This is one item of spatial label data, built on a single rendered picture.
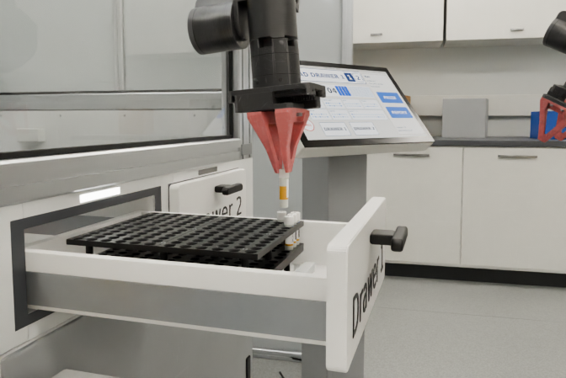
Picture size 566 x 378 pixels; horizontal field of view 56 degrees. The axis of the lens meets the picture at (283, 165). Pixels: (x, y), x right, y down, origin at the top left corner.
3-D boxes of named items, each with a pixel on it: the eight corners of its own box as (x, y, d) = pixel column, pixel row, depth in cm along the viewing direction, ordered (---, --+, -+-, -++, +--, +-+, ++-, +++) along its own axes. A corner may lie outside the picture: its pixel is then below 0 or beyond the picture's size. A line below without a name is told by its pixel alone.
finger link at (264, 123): (308, 173, 58) (302, 87, 58) (249, 176, 61) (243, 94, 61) (326, 168, 65) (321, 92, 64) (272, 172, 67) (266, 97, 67)
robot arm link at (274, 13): (285, -20, 59) (301, -8, 64) (228, -9, 61) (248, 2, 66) (289, 43, 59) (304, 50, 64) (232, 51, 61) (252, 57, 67)
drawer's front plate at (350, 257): (384, 277, 72) (386, 196, 71) (346, 376, 44) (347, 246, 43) (371, 275, 72) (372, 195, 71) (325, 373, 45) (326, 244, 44)
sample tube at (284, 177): (280, 205, 65) (280, 168, 64) (290, 206, 64) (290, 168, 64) (277, 207, 63) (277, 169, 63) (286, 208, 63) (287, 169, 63)
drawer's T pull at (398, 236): (408, 237, 60) (408, 225, 60) (402, 253, 53) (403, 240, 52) (375, 235, 61) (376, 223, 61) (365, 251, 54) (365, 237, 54)
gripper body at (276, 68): (311, 98, 58) (306, 30, 58) (227, 107, 62) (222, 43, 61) (328, 101, 64) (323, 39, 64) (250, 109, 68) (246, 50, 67)
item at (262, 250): (303, 225, 68) (303, 220, 68) (257, 260, 52) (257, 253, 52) (290, 224, 69) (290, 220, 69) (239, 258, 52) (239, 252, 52)
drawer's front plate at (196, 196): (246, 220, 111) (245, 168, 110) (179, 254, 83) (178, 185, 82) (238, 220, 112) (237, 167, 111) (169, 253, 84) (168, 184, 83)
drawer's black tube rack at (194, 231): (303, 269, 69) (303, 220, 68) (258, 317, 52) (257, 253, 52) (152, 256, 75) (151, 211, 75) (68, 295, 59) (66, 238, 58)
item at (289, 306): (370, 268, 71) (370, 223, 70) (328, 348, 46) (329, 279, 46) (109, 247, 82) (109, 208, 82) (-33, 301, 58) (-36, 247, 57)
